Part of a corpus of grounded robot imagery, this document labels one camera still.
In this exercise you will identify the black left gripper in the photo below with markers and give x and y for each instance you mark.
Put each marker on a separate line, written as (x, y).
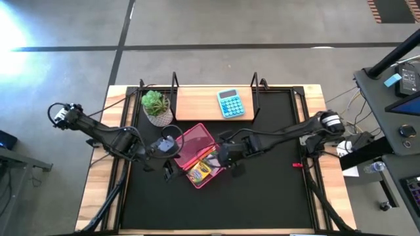
(164, 147)

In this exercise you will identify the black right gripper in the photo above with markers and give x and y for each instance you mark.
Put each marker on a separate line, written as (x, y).
(231, 154)

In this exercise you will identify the yellow green crayon box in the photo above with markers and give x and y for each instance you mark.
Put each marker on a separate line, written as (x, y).
(199, 172)

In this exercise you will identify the pink translucent pencil case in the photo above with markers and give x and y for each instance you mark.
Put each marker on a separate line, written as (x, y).
(193, 141)

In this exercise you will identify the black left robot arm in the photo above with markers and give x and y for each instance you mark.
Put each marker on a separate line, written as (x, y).
(98, 131)

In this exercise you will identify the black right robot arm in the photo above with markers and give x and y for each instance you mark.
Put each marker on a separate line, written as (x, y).
(288, 132)

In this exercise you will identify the light blue calculator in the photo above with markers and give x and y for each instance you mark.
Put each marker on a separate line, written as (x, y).
(231, 105)

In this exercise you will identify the black table mat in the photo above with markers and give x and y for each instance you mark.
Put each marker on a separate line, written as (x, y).
(229, 209)

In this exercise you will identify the wooden shelf with black legs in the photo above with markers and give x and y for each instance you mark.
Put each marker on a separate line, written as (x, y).
(197, 103)

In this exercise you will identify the small red clip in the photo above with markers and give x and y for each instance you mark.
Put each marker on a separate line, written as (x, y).
(297, 165)

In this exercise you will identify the potted succulent in patterned pot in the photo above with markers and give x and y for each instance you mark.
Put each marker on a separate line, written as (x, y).
(157, 105)

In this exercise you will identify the white paper sheet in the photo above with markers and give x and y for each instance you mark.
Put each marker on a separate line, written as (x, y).
(351, 172)

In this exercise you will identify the clear water bottle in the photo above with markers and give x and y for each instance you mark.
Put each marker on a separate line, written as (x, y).
(374, 167)

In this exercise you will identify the grey low table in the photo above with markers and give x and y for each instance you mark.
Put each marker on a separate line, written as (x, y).
(23, 160)

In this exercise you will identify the dark grey side desk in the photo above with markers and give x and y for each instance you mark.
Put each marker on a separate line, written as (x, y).
(377, 98)

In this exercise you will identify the black caster wheel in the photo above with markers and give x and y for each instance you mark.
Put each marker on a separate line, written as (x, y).
(385, 206)

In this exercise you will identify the dark device with blue light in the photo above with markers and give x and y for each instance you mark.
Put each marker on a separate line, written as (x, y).
(6, 140)

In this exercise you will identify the light blue block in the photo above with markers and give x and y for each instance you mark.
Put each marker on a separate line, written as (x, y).
(392, 80)

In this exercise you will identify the round black knob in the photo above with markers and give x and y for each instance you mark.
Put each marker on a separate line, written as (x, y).
(407, 131)

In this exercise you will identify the dark screen with blue display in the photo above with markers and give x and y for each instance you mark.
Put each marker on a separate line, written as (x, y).
(407, 106)

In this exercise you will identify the black keyboard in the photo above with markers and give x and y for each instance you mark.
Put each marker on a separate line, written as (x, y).
(414, 193)

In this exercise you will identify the black slanted pole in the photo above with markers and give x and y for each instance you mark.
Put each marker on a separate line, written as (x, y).
(393, 54)

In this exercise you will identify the black power adapter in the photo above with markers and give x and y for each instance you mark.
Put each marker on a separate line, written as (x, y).
(408, 80)

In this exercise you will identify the dark rug with striped edge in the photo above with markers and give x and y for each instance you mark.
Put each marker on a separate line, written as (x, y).
(393, 10)

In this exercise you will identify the black aluminium table frame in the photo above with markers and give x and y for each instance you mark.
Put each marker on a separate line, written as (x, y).
(279, 88)

